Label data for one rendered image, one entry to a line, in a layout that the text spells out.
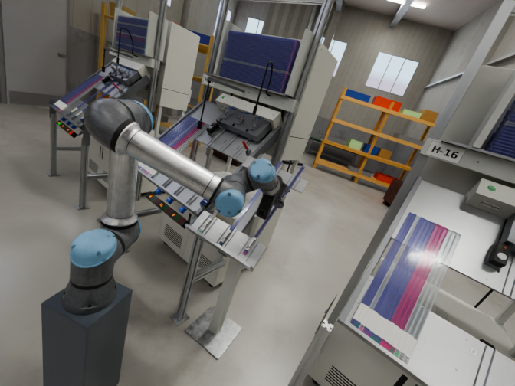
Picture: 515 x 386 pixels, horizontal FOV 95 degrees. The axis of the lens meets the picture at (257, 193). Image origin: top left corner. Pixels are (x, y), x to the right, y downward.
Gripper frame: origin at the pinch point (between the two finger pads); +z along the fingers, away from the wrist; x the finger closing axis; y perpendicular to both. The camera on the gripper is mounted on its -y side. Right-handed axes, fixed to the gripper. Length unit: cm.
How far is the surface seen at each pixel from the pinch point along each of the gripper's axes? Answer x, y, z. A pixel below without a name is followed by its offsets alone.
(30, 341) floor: 71, -110, -1
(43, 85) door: 571, 32, 147
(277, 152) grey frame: 25, 35, 28
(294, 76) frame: 27, 68, 0
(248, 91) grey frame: 57, 60, 13
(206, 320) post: 18, -74, 52
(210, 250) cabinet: 41, -39, 54
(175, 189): 58, -16, 8
